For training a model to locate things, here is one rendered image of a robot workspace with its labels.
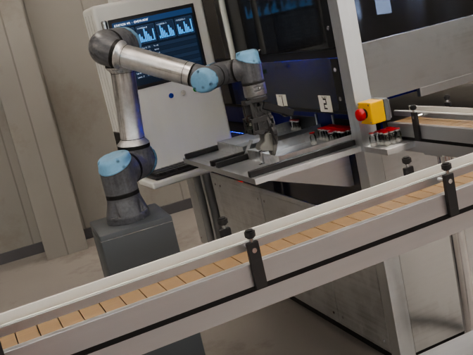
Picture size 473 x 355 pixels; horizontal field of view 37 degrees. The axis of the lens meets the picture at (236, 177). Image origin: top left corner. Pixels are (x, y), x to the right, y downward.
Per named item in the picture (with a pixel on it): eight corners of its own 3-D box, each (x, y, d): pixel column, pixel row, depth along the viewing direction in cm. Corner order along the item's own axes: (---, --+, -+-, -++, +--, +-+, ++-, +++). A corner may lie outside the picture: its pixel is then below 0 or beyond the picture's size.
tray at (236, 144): (291, 129, 298) (289, 120, 298) (322, 132, 275) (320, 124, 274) (218, 150, 287) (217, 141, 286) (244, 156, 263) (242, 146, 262)
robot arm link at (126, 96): (113, 185, 251) (89, 30, 237) (133, 174, 265) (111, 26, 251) (143, 185, 247) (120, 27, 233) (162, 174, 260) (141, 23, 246)
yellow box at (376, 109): (378, 118, 234) (374, 97, 232) (391, 119, 227) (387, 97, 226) (359, 124, 231) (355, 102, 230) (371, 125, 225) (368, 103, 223)
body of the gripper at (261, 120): (246, 135, 236) (238, 100, 233) (268, 129, 239) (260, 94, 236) (255, 136, 229) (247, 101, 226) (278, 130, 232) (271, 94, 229)
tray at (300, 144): (329, 134, 267) (327, 126, 266) (367, 140, 243) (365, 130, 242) (248, 159, 255) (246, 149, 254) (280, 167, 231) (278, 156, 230)
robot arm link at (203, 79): (76, 28, 226) (215, 66, 214) (93, 25, 236) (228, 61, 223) (72, 63, 230) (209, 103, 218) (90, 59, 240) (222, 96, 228)
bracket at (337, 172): (350, 184, 250) (343, 148, 247) (354, 185, 247) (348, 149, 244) (265, 212, 238) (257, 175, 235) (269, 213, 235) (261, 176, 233)
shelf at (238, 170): (286, 132, 303) (286, 128, 303) (381, 145, 240) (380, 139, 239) (184, 163, 287) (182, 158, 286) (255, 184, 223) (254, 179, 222)
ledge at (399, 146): (399, 141, 240) (398, 135, 239) (423, 144, 228) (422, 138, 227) (364, 152, 235) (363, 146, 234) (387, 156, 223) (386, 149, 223)
